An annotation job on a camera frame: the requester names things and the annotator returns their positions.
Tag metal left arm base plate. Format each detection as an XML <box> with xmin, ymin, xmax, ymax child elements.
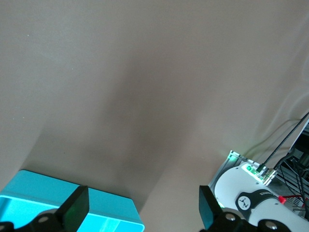
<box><xmin>209</xmin><ymin>149</ymin><xmax>263</xmax><ymax>194</ymax></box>

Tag long black base cable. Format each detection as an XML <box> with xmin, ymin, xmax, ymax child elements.
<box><xmin>258</xmin><ymin>112</ymin><xmax>309</xmax><ymax>174</ymax></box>

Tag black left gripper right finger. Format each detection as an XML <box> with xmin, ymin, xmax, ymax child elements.
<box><xmin>199</xmin><ymin>185</ymin><xmax>289</xmax><ymax>232</ymax></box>

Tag black cables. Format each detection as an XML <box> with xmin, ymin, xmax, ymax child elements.
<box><xmin>272</xmin><ymin>113</ymin><xmax>309</xmax><ymax>216</ymax></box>

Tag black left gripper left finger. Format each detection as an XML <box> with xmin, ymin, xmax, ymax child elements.
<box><xmin>0</xmin><ymin>185</ymin><xmax>90</xmax><ymax>232</ymax></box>

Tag teal plastic bin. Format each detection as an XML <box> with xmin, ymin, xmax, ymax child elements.
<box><xmin>0</xmin><ymin>170</ymin><xmax>145</xmax><ymax>232</ymax></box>

